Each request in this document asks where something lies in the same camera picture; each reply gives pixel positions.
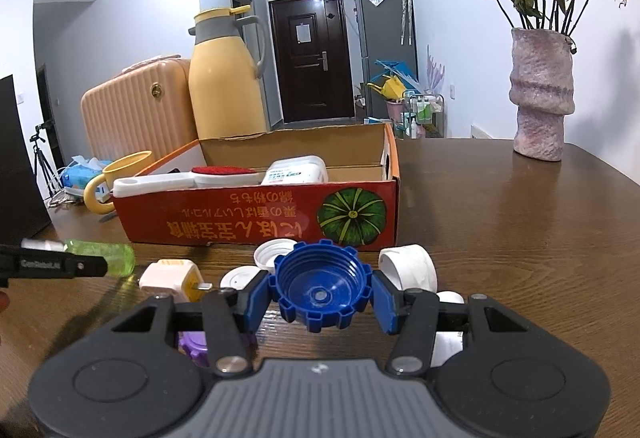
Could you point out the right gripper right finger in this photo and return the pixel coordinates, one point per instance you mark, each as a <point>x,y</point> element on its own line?
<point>414,316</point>

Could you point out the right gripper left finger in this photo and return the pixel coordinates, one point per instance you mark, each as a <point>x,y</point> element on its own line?
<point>225,316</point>

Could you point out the white lotion bottle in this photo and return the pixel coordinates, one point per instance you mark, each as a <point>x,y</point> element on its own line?
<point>447,344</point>

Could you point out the white round lid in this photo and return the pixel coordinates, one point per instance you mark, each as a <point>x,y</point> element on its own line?
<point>238,278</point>

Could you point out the purple toothed cap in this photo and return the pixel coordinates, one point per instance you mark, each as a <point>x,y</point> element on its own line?
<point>194,345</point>

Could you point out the white power adapter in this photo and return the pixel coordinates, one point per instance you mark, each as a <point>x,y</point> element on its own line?
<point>179,278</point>

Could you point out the white ribbed bottle cap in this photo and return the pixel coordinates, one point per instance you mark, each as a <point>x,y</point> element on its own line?
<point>265,255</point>

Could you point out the blue toothed bottle cap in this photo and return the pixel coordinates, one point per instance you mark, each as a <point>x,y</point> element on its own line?
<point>321,285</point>

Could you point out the green spray bottle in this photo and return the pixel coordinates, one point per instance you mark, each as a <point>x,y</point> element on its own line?
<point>119,257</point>

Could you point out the white red lint brush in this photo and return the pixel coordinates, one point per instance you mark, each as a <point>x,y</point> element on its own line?
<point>204,177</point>

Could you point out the white wet wipes canister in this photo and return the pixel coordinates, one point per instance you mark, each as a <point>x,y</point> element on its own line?
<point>305,170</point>

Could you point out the black monitor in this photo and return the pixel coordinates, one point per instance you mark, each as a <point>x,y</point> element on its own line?
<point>22,211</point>

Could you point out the blue tissue pack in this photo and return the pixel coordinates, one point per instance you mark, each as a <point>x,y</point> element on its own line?
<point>76,176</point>

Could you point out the orange cardboard box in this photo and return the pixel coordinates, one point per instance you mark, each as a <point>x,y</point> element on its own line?
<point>357,206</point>

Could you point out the yellow ceramic mug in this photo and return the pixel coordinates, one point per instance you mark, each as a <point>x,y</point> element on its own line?
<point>125,167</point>

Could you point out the white board on floor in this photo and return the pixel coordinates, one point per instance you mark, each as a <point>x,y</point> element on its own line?
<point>478,133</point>

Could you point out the pink ribbed suitcase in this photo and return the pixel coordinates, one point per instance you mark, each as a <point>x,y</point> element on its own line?
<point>147,106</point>

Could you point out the yellow thermos jug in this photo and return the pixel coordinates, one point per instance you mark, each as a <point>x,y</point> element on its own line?
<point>227,64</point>

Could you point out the yellow watering can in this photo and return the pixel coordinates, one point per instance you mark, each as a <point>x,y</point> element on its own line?
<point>392,89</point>

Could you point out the pink textured vase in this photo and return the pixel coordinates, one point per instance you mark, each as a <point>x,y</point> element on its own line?
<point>542,87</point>

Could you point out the dark brown door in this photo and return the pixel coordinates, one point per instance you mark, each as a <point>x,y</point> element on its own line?
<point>312,58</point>

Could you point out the grey refrigerator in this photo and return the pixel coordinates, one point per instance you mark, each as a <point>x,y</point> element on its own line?
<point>379,26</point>

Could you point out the black camera tripod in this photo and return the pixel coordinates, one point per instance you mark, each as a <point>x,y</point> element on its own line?
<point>42,166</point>

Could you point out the wire storage rack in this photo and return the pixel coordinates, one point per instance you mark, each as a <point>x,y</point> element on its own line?
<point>422,116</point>

